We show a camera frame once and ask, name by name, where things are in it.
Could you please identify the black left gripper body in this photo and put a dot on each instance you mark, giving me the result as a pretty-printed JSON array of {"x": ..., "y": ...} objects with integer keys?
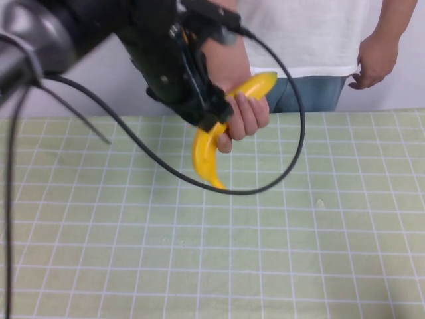
[{"x": 162, "y": 56}]

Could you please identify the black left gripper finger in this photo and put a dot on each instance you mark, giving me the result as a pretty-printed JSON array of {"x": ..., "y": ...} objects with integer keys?
[
  {"x": 204, "y": 119},
  {"x": 221, "y": 104}
]

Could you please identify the yellow plastic banana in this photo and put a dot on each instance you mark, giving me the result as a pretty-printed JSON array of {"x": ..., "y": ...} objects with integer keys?
[{"x": 204, "y": 156}]

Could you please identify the person's right forearm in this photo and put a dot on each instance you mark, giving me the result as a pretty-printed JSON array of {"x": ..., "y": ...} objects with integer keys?
[{"x": 227, "y": 63}]

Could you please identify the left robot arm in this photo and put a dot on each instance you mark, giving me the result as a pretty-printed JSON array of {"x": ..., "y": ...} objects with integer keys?
[{"x": 36, "y": 30}]

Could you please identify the person's left forearm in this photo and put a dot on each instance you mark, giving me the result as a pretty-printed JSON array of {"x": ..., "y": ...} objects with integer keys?
[{"x": 391, "y": 20}]

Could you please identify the person's right hand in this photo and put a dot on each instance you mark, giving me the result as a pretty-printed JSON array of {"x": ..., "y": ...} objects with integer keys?
[{"x": 247, "y": 116}]

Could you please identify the person's left hand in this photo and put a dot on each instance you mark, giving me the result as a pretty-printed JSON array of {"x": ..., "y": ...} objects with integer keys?
[{"x": 376, "y": 63}]

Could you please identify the blue jeans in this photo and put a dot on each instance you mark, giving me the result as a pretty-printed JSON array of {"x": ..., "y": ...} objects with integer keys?
[{"x": 308, "y": 94}]

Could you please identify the white t-shirt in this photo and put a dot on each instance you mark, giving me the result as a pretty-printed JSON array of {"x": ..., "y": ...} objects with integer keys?
[{"x": 308, "y": 36}]

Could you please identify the green checked tablecloth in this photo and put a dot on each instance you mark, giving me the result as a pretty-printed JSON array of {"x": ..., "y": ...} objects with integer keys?
[{"x": 299, "y": 252}]

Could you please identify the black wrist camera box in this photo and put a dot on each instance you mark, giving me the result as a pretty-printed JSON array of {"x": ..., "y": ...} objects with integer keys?
[{"x": 212, "y": 15}]

